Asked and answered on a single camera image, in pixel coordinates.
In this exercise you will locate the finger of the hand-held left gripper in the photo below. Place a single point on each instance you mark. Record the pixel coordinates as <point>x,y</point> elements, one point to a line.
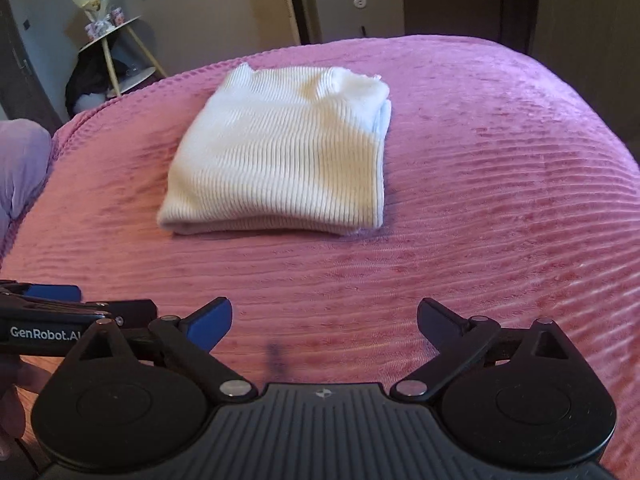
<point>52,292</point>
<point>130,312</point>

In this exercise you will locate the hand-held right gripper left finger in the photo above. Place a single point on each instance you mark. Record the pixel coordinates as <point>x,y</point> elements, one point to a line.
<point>210,321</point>

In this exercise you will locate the person's left hand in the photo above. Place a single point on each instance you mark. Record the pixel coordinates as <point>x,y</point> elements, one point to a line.
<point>12,390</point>

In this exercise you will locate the white ribbed knit garment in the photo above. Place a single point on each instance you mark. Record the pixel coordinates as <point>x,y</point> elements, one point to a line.
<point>280,155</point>

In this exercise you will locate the wrapped flower bouquet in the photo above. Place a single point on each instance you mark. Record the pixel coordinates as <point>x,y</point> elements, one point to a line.
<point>97,2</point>

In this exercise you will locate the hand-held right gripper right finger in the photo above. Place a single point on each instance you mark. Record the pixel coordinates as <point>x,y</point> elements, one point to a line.
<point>435,322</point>

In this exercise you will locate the grey mini fridge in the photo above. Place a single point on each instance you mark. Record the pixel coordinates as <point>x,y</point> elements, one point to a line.
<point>360,15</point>

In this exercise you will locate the dark bag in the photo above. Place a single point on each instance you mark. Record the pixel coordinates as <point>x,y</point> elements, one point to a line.
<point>87,82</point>

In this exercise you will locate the purple pillow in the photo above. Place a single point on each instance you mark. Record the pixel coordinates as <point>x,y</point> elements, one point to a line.
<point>20,170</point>

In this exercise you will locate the round two-tier side table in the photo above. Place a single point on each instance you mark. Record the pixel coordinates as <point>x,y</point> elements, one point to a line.
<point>112,35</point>

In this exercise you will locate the pink ribbed blanket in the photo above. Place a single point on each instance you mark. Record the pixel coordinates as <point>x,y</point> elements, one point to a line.
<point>475,200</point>

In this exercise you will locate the brown wooden door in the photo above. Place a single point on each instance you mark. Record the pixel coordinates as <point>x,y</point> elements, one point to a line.
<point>22,70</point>

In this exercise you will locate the dark wooden cabinet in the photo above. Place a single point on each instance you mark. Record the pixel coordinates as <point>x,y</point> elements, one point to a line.
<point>465,15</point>

